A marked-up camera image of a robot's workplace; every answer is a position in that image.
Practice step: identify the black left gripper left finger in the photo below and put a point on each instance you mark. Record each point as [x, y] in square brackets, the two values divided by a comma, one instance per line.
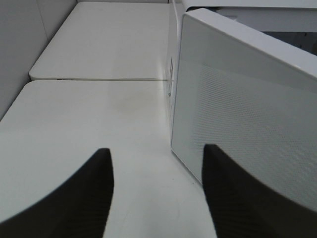
[78, 208]

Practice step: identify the white microwave oven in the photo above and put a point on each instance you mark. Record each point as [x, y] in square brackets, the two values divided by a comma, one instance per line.
[291, 21]

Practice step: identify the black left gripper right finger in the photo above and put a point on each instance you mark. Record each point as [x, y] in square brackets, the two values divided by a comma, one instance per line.
[243, 207]

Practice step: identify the white microwave door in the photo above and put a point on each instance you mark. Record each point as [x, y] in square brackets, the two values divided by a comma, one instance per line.
[253, 96]

